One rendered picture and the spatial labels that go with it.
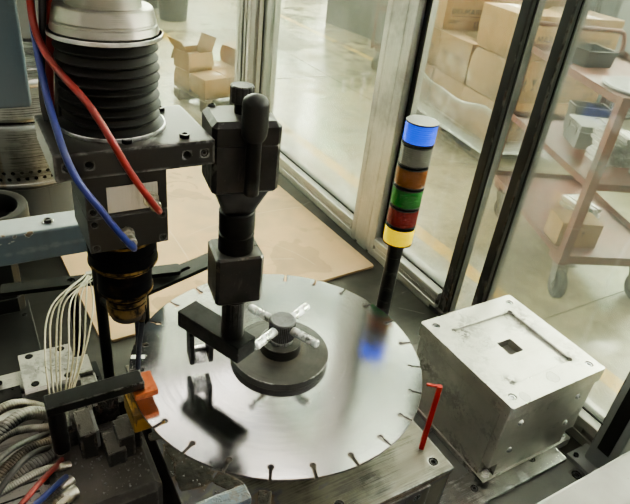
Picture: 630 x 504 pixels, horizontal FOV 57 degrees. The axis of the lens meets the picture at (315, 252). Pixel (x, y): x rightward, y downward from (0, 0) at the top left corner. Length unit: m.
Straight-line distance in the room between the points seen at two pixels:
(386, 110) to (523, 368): 0.57
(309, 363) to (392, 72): 0.65
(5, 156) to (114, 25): 0.75
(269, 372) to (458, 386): 0.30
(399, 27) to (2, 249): 0.76
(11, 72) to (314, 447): 0.43
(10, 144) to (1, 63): 0.58
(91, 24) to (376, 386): 0.45
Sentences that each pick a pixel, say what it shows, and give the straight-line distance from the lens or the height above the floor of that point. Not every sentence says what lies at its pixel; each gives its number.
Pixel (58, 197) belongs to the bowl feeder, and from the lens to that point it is 1.24.
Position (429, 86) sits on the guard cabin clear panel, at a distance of 1.10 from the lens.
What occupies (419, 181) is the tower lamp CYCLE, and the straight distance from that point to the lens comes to 0.83.
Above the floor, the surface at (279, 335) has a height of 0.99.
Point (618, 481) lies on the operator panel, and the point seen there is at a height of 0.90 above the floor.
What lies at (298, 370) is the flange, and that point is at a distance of 0.65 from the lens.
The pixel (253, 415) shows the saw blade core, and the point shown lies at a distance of 0.62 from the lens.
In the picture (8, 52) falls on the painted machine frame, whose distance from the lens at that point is 0.57.
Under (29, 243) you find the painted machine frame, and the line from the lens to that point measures 0.74.
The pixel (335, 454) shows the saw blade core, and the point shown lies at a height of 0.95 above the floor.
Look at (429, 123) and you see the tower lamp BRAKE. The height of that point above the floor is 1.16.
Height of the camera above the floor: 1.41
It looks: 32 degrees down
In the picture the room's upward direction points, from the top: 7 degrees clockwise
